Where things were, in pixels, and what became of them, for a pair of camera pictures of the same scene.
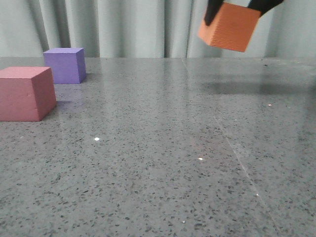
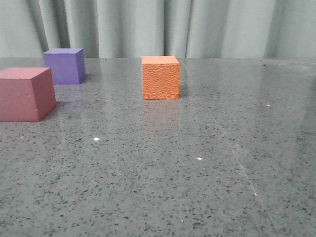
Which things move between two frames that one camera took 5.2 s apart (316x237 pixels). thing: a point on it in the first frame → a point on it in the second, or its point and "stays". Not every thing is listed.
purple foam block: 67,64 stays
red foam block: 27,94 stays
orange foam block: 230,27 → 160,77
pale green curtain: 147,28 stays
